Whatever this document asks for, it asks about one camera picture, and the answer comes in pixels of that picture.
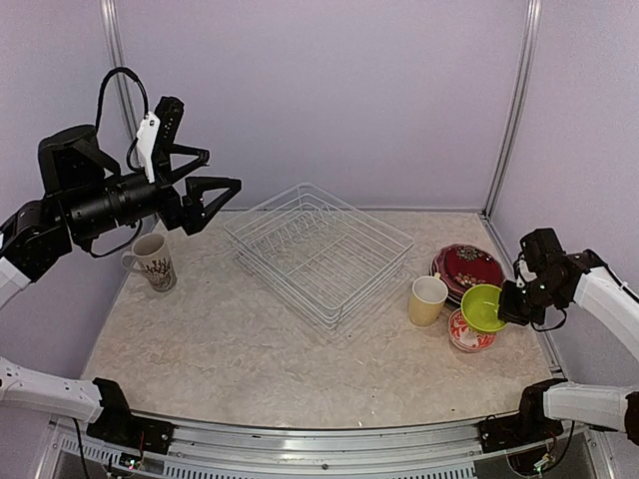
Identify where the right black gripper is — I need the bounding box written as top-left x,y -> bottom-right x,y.
499,274 -> 565,325

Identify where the lime green bowl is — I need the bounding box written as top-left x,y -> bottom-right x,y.
460,284 -> 506,334

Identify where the white bowl red pattern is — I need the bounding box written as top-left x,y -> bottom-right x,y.
448,308 -> 496,352

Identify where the dark brown plate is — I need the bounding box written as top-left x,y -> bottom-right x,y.
430,243 -> 504,305

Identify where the white floral mug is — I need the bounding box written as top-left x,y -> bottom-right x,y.
121,233 -> 177,292

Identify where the yellow mug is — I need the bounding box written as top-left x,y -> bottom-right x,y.
408,273 -> 448,327

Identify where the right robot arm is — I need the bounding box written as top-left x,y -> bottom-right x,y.
498,245 -> 638,443

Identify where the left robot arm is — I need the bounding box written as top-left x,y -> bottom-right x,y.
1,125 -> 242,444

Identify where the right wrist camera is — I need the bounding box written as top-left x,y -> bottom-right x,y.
517,228 -> 565,280

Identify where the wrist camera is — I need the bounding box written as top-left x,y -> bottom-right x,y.
517,228 -> 565,280
136,96 -> 184,184

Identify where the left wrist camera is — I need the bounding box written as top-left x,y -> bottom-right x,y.
136,96 -> 184,184

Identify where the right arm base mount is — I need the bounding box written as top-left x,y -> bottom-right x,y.
477,413 -> 564,453

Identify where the white wire dish rack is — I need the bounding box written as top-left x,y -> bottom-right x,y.
224,183 -> 414,335

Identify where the left aluminium frame post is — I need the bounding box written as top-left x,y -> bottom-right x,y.
100,0 -> 140,122

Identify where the aluminium frame post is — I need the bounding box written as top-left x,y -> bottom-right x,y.
482,0 -> 542,222
100,0 -> 140,122

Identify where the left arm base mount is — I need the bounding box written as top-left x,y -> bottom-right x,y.
87,413 -> 175,455

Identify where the front aluminium rail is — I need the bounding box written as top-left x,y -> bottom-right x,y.
32,418 -> 618,478

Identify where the right aluminium frame post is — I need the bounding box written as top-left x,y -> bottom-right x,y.
482,0 -> 542,222

